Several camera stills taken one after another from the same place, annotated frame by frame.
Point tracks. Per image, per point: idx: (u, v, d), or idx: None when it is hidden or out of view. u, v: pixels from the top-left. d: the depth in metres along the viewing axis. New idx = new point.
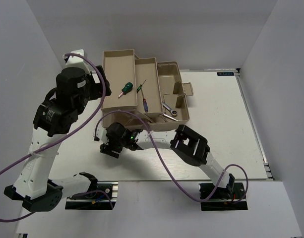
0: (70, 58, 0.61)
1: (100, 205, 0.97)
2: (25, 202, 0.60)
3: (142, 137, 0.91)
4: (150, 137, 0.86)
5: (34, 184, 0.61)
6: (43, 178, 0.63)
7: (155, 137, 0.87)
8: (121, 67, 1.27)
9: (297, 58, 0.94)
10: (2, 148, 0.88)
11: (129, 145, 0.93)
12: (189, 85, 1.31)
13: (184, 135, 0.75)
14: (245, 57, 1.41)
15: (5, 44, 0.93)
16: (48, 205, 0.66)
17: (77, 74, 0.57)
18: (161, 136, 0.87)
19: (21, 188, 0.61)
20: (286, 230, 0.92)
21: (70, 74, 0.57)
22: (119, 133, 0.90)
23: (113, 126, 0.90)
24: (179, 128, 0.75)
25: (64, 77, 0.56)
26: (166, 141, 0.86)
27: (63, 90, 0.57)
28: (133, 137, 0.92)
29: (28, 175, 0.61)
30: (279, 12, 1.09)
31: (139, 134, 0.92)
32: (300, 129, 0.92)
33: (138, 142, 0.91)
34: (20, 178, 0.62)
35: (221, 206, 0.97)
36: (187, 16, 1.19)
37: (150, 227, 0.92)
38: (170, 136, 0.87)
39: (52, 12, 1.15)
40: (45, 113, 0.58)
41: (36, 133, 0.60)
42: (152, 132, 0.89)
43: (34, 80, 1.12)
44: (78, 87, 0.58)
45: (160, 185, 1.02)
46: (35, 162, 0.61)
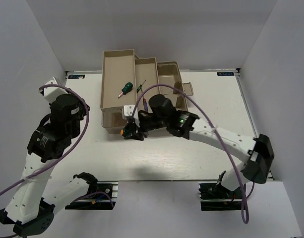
0: (44, 91, 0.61)
1: (100, 205, 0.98)
2: (16, 226, 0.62)
3: (199, 129, 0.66)
4: (216, 133, 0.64)
5: (26, 208, 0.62)
6: (35, 203, 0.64)
7: (225, 137, 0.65)
8: (120, 66, 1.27)
9: (297, 58, 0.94)
10: (3, 149, 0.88)
11: (174, 129, 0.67)
12: (189, 86, 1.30)
13: (261, 146, 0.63)
14: (245, 57, 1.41)
15: (5, 45, 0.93)
16: (39, 228, 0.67)
17: (70, 102, 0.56)
18: (232, 139, 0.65)
19: (13, 212, 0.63)
20: (286, 230, 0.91)
21: (63, 102, 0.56)
22: (167, 110, 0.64)
23: (160, 100, 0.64)
24: (261, 138, 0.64)
25: (57, 105, 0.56)
26: (240, 148, 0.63)
27: (57, 117, 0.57)
28: (183, 120, 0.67)
29: (20, 200, 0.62)
30: (279, 11, 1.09)
31: (195, 121, 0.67)
32: (300, 128, 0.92)
33: (192, 132, 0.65)
34: (12, 203, 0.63)
35: (221, 206, 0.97)
36: (187, 16, 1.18)
37: (150, 227, 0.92)
38: (246, 142, 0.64)
39: (51, 12, 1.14)
40: (39, 140, 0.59)
41: (30, 157, 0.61)
42: (220, 129, 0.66)
43: (34, 80, 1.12)
44: (72, 114, 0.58)
45: (160, 186, 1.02)
46: (27, 186, 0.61)
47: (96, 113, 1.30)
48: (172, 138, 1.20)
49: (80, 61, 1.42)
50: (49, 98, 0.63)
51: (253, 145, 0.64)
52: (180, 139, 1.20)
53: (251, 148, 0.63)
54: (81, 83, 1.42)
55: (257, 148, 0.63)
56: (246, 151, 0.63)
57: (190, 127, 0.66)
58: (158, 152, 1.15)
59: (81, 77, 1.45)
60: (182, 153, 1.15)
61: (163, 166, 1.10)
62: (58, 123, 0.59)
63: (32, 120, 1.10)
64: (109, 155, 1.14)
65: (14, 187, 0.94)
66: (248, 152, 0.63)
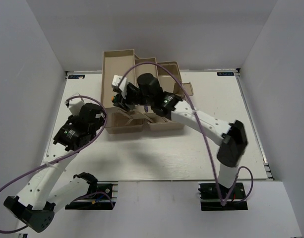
0: (70, 102, 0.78)
1: (100, 205, 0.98)
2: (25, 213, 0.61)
3: (180, 110, 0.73)
4: (195, 116, 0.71)
5: (40, 194, 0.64)
6: (47, 192, 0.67)
7: (203, 120, 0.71)
8: (121, 66, 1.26)
9: (297, 58, 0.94)
10: (3, 148, 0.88)
11: (157, 108, 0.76)
12: (189, 86, 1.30)
13: (235, 132, 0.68)
14: (245, 57, 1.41)
15: (5, 45, 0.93)
16: (39, 226, 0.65)
17: (96, 108, 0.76)
18: (209, 122, 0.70)
19: (25, 197, 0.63)
20: (286, 230, 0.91)
21: (91, 107, 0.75)
22: (152, 89, 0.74)
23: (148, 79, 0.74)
24: (236, 125, 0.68)
25: (87, 108, 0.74)
26: (215, 131, 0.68)
27: (84, 117, 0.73)
28: (167, 101, 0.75)
29: (35, 184, 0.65)
30: (279, 12, 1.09)
31: (178, 103, 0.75)
32: (300, 128, 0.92)
33: (173, 112, 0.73)
34: (26, 188, 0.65)
35: (221, 206, 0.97)
36: (187, 16, 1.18)
37: (150, 227, 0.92)
38: (221, 126, 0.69)
39: (52, 12, 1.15)
40: (66, 132, 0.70)
41: (55, 147, 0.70)
42: (201, 113, 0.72)
43: (34, 80, 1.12)
44: (95, 117, 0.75)
45: (160, 185, 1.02)
46: (47, 171, 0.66)
47: None
48: (172, 138, 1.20)
49: (80, 62, 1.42)
50: (73, 108, 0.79)
51: (228, 130, 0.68)
52: (180, 139, 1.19)
53: (225, 132, 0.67)
54: (81, 83, 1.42)
55: (232, 133, 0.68)
56: (219, 134, 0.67)
57: (172, 107, 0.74)
58: (158, 152, 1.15)
59: (81, 77, 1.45)
60: (182, 153, 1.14)
61: (163, 165, 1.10)
62: (83, 123, 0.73)
63: (32, 120, 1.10)
64: (109, 155, 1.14)
65: (14, 187, 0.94)
66: (221, 135, 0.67)
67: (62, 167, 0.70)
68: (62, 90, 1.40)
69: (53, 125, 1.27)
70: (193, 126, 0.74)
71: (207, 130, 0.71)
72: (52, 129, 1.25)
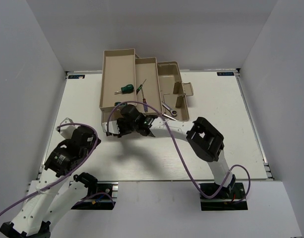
0: (61, 128, 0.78)
1: (100, 205, 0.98)
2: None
3: (156, 124, 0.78)
4: (165, 125, 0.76)
5: (33, 220, 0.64)
6: (41, 216, 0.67)
7: (172, 126, 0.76)
8: (121, 67, 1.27)
9: (297, 58, 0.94)
10: (3, 149, 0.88)
11: (141, 130, 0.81)
12: (189, 85, 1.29)
13: (203, 128, 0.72)
14: (245, 57, 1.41)
15: (5, 45, 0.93)
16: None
17: (89, 131, 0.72)
18: (177, 125, 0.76)
19: (19, 224, 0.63)
20: (286, 230, 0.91)
21: (83, 130, 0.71)
22: (133, 115, 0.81)
23: (128, 108, 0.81)
24: (197, 120, 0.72)
25: (79, 133, 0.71)
26: (181, 133, 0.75)
27: (76, 141, 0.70)
28: (146, 122, 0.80)
29: (29, 211, 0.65)
30: (279, 12, 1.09)
31: (153, 120, 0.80)
32: (300, 129, 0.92)
33: (151, 129, 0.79)
34: (20, 213, 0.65)
35: (221, 206, 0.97)
36: (187, 16, 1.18)
37: (150, 227, 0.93)
38: (186, 125, 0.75)
39: (51, 12, 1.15)
40: (56, 157, 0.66)
41: (45, 173, 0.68)
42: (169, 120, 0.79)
43: (34, 80, 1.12)
44: (87, 141, 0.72)
45: (161, 186, 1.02)
46: (39, 198, 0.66)
47: (96, 113, 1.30)
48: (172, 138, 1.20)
49: (80, 61, 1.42)
50: (64, 133, 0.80)
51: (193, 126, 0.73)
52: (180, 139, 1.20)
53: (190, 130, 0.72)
54: (81, 83, 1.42)
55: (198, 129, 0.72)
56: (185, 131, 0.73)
57: (150, 125, 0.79)
58: (158, 152, 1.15)
59: (81, 77, 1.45)
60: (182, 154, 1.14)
61: (163, 166, 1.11)
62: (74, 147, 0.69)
63: (32, 121, 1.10)
64: (109, 155, 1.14)
65: (14, 188, 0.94)
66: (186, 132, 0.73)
67: (55, 191, 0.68)
68: (62, 90, 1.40)
69: (53, 125, 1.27)
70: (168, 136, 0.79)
71: (176, 133, 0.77)
72: (52, 129, 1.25)
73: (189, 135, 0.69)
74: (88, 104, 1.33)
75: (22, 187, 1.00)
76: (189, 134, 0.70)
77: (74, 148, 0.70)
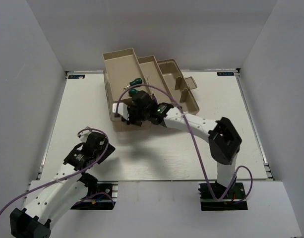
0: (82, 135, 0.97)
1: (100, 205, 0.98)
2: (30, 225, 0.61)
3: (171, 115, 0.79)
4: (183, 118, 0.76)
5: (46, 207, 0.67)
6: (52, 207, 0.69)
7: (191, 120, 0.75)
8: (124, 65, 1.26)
9: (297, 58, 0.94)
10: (3, 149, 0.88)
11: (152, 117, 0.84)
12: (191, 79, 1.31)
13: (223, 128, 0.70)
14: (245, 57, 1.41)
15: (5, 45, 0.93)
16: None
17: (101, 135, 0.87)
18: (197, 122, 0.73)
19: (31, 209, 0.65)
20: (286, 230, 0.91)
21: (96, 135, 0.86)
22: (145, 101, 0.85)
23: (140, 94, 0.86)
24: (220, 120, 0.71)
25: (92, 136, 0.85)
26: (202, 130, 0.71)
27: (90, 144, 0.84)
28: (159, 110, 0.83)
29: (43, 198, 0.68)
30: (279, 12, 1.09)
31: (169, 110, 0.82)
32: (300, 128, 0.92)
33: (165, 119, 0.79)
34: (33, 201, 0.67)
35: (221, 205, 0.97)
36: (187, 16, 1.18)
37: (150, 227, 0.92)
38: (209, 124, 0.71)
39: (52, 12, 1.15)
40: (76, 155, 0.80)
41: (64, 167, 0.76)
42: (188, 115, 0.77)
43: (34, 80, 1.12)
44: (99, 144, 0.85)
45: (161, 185, 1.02)
46: (55, 187, 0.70)
47: (96, 113, 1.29)
48: (173, 138, 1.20)
49: (80, 62, 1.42)
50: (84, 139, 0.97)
51: (214, 126, 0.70)
52: (180, 139, 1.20)
53: (211, 129, 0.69)
54: (81, 83, 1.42)
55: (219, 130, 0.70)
56: (207, 131, 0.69)
57: (164, 114, 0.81)
58: (158, 152, 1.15)
59: (81, 77, 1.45)
60: (182, 153, 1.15)
61: (163, 165, 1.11)
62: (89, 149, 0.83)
63: (32, 120, 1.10)
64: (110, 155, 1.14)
65: (14, 188, 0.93)
66: (208, 131, 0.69)
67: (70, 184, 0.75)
68: (62, 90, 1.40)
69: (53, 124, 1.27)
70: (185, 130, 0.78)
71: (196, 130, 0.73)
72: (51, 129, 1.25)
73: (212, 136, 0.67)
74: (88, 104, 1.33)
75: (22, 187, 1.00)
76: (211, 135, 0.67)
77: (88, 149, 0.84)
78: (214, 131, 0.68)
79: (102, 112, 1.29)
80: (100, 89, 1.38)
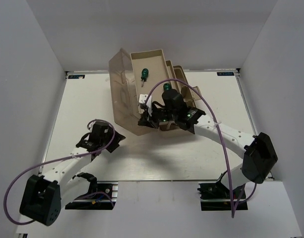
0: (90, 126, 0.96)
1: (100, 205, 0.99)
2: (47, 189, 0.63)
3: (203, 123, 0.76)
4: (216, 128, 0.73)
5: (64, 176, 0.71)
6: (65, 180, 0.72)
7: (224, 132, 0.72)
8: (149, 66, 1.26)
9: (297, 58, 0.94)
10: (3, 149, 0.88)
11: (181, 122, 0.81)
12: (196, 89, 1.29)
13: (262, 145, 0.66)
14: (245, 58, 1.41)
15: (5, 45, 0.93)
16: (48, 218, 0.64)
17: (105, 124, 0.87)
18: (232, 135, 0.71)
19: (50, 175, 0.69)
20: (286, 229, 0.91)
21: (100, 123, 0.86)
22: (176, 103, 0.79)
23: (172, 94, 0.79)
24: (260, 136, 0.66)
25: (97, 125, 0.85)
26: (237, 143, 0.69)
27: (95, 132, 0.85)
28: (190, 115, 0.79)
29: (61, 168, 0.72)
30: (278, 12, 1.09)
31: (201, 117, 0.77)
32: (300, 128, 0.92)
33: (196, 126, 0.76)
34: (51, 170, 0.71)
35: (221, 206, 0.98)
36: (187, 15, 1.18)
37: (150, 227, 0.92)
38: (245, 139, 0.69)
39: (52, 12, 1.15)
40: (85, 143, 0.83)
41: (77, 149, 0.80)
42: (223, 126, 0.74)
43: (34, 80, 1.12)
44: (104, 131, 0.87)
45: (161, 185, 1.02)
46: (70, 162, 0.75)
47: (96, 113, 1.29)
48: (173, 138, 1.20)
49: (80, 61, 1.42)
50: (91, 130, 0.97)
51: (251, 142, 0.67)
52: (180, 140, 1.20)
53: (248, 145, 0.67)
54: (81, 83, 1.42)
55: (257, 146, 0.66)
56: (242, 146, 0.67)
57: (195, 121, 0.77)
58: (158, 152, 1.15)
59: (81, 77, 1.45)
60: (182, 153, 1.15)
61: (163, 165, 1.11)
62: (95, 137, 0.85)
63: (32, 120, 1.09)
64: (109, 155, 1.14)
65: (13, 188, 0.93)
66: (244, 147, 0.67)
67: (81, 164, 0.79)
68: (62, 90, 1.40)
69: (53, 124, 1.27)
70: (216, 139, 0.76)
71: (229, 143, 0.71)
72: (52, 129, 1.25)
73: (247, 152, 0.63)
74: (88, 104, 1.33)
75: (21, 187, 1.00)
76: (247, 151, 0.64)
77: (94, 139, 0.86)
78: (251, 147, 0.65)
79: (102, 112, 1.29)
80: (100, 90, 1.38)
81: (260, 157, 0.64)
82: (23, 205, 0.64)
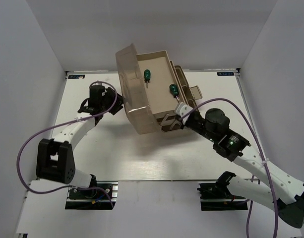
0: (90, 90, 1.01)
1: (100, 205, 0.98)
2: (60, 148, 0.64)
3: (248, 157, 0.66)
4: (265, 167, 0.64)
5: (73, 137, 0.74)
6: (75, 141, 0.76)
7: (273, 173, 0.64)
8: (157, 67, 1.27)
9: (297, 58, 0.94)
10: (3, 149, 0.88)
11: (220, 146, 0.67)
12: (196, 89, 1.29)
13: None
14: (245, 57, 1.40)
15: (5, 45, 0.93)
16: (66, 177, 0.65)
17: (101, 88, 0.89)
18: (282, 179, 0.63)
19: (60, 137, 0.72)
20: (286, 229, 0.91)
21: (96, 87, 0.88)
22: (220, 130, 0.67)
23: (219, 118, 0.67)
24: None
25: (94, 90, 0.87)
26: (287, 191, 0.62)
27: (93, 97, 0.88)
28: (232, 142, 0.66)
29: (69, 130, 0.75)
30: (279, 12, 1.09)
31: (245, 148, 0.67)
32: (300, 128, 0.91)
33: (239, 158, 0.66)
34: (59, 134, 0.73)
35: (221, 206, 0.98)
36: (187, 15, 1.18)
37: (150, 227, 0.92)
38: (295, 187, 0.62)
39: (52, 11, 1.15)
40: (87, 108, 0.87)
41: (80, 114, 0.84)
42: (270, 164, 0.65)
43: (34, 80, 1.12)
44: (102, 94, 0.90)
45: (160, 185, 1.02)
46: (77, 124, 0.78)
47: None
48: (173, 138, 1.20)
49: (80, 61, 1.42)
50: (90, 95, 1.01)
51: (302, 191, 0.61)
52: (180, 140, 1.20)
53: (298, 195, 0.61)
54: (80, 83, 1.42)
55: None
56: (292, 195, 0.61)
57: (238, 152, 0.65)
58: (158, 152, 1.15)
59: (81, 77, 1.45)
60: (182, 153, 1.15)
61: (163, 166, 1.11)
62: (93, 102, 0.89)
63: (32, 120, 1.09)
64: (110, 154, 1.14)
65: (13, 188, 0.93)
66: (294, 197, 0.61)
67: (86, 127, 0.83)
68: (62, 90, 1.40)
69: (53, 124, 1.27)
70: (261, 178, 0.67)
71: (276, 187, 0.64)
72: (52, 129, 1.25)
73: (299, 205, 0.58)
74: None
75: (21, 187, 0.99)
76: (298, 203, 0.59)
77: (94, 103, 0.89)
78: (302, 199, 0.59)
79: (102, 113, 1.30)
80: None
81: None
82: (39, 167, 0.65)
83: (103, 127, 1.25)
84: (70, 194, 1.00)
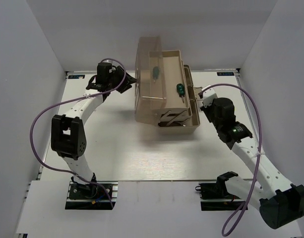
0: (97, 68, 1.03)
1: (100, 205, 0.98)
2: (72, 124, 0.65)
3: (245, 146, 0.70)
4: (257, 157, 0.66)
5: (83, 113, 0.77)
6: (85, 116, 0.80)
7: (264, 165, 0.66)
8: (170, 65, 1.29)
9: (297, 58, 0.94)
10: (3, 149, 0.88)
11: (223, 131, 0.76)
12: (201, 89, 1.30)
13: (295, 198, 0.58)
14: (245, 57, 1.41)
15: (5, 45, 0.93)
16: (79, 149, 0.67)
17: (108, 64, 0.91)
18: (270, 172, 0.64)
19: (70, 113, 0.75)
20: (286, 229, 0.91)
21: (103, 65, 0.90)
22: (224, 116, 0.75)
23: (225, 104, 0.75)
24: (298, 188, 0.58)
25: (101, 67, 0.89)
26: (270, 183, 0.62)
27: (100, 73, 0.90)
28: (235, 130, 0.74)
29: (79, 107, 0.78)
30: (279, 12, 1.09)
31: (248, 138, 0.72)
32: (300, 127, 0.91)
33: (236, 144, 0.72)
34: (70, 110, 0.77)
35: (221, 206, 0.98)
36: (187, 15, 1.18)
37: (150, 227, 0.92)
38: (279, 182, 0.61)
39: (52, 12, 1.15)
40: (94, 85, 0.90)
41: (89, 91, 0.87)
42: (264, 156, 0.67)
43: (34, 79, 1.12)
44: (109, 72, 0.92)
45: (160, 185, 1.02)
46: (86, 101, 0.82)
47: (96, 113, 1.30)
48: (173, 138, 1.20)
49: (80, 61, 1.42)
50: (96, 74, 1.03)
51: (286, 189, 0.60)
52: (180, 140, 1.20)
53: (280, 190, 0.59)
54: (81, 83, 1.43)
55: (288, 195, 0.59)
56: (273, 189, 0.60)
57: (238, 140, 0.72)
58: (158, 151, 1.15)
59: (81, 77, 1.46)
60: (182, 153, 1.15)
61: (163, 166, 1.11)
62: (101, 79, 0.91)
63: (32, 120, 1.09)
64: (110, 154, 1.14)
65: (13, 188, 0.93)
66: (275, 190, 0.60)
67: (94, 103, 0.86)
68: (62, 90, 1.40)
69: None
70: (250, 168, 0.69)
71: (262, 178, 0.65)
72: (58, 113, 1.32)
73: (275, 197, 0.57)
74: None
75: (21, 187, 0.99)
76: (277, 195, 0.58)
77: (102, 81, 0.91)
78: (282, 194, 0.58)
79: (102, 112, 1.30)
80: None
81: (287, 209, 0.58)
82: (53, 141, 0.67)
83: (103, 127, 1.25)
84: (70, 194, 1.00)
